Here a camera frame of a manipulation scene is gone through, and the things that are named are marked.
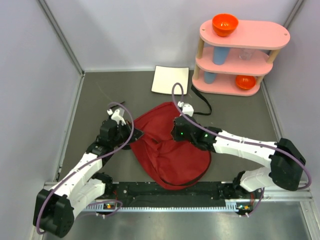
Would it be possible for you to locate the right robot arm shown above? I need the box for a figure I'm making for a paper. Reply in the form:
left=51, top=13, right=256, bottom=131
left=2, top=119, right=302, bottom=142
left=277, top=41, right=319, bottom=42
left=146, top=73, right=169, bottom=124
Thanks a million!
left=171, top=115, right=306, bottom=198

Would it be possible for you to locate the orange bowl top shelf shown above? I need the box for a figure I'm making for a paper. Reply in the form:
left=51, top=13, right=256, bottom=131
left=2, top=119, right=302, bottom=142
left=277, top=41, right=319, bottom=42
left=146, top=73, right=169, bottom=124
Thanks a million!
left=212, top=13, right=239, bottom=37

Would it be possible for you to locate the pink three-tier shelf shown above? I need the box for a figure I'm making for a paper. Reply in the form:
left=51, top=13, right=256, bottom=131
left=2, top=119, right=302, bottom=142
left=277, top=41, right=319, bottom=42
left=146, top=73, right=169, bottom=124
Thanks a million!
left=192, top=20, right=291, bottom=97

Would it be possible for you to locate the orange bowl bottom shelf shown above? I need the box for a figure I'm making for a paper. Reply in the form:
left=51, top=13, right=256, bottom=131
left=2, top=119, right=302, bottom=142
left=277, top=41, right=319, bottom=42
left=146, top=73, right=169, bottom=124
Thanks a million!
left=235, top=75, right=256, bottom=90

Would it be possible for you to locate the slotted cable duct rail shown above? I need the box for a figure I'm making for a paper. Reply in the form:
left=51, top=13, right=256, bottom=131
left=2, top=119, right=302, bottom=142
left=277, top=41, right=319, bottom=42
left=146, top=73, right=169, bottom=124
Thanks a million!
left=82, top=198, right=253, bottom=213

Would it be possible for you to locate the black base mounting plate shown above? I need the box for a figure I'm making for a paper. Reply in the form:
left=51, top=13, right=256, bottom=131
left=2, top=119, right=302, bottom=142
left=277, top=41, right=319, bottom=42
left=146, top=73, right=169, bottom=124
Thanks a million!
left=100, top=181, right=262, bottom=208

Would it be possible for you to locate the clear glass cup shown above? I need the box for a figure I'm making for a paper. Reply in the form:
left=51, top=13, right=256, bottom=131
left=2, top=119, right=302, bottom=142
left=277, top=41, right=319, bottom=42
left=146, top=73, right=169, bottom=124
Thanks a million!
left=239, top=48, right=255, bottom=61

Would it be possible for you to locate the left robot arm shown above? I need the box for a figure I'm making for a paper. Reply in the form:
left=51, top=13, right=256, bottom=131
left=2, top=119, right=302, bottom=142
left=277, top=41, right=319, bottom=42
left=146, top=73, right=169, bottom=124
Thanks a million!
left=33, top=119, right=144, bottom=238

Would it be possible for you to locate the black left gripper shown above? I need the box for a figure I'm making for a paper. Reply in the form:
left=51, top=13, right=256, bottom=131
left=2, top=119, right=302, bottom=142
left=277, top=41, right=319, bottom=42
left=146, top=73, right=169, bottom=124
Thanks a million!
left=110, top=119, right=144, bottom=147

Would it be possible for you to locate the blue cup middle shelf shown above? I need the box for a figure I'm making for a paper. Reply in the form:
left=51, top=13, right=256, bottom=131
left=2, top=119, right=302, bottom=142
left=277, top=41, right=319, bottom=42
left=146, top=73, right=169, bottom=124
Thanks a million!
left=212, top=46, right=230, bottom=65

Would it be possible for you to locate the red student backpack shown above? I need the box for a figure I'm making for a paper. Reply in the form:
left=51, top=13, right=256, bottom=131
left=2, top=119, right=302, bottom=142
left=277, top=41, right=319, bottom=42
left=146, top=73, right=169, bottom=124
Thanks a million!
left=129, top=102, right=212, bottom=191

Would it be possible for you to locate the blue cup shelf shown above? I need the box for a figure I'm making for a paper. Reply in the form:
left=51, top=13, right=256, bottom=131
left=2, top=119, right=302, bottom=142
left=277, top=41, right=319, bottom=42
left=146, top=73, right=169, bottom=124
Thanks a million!
left=203, top=71, right=217, bottom=84
left=212, top=46, right=230, bottom=65

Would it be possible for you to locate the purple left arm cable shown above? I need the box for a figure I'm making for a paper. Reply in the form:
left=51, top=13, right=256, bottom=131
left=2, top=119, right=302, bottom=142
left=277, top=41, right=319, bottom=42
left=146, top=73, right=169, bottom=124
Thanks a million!
left=35, top=101, right=135, bottom=235

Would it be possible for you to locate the blue cup bottom shelf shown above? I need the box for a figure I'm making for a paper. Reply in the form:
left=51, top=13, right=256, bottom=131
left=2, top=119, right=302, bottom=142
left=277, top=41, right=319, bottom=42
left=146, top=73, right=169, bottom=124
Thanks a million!
left=203, top=71, right=217, bottom=84

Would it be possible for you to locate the orange bowl shelf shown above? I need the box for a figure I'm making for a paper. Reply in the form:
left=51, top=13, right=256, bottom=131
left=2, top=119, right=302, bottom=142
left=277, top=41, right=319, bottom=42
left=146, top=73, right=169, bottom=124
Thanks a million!
left=235, top=75, right=256, bottom=90
left=212, top=13, right=239, bottom=37

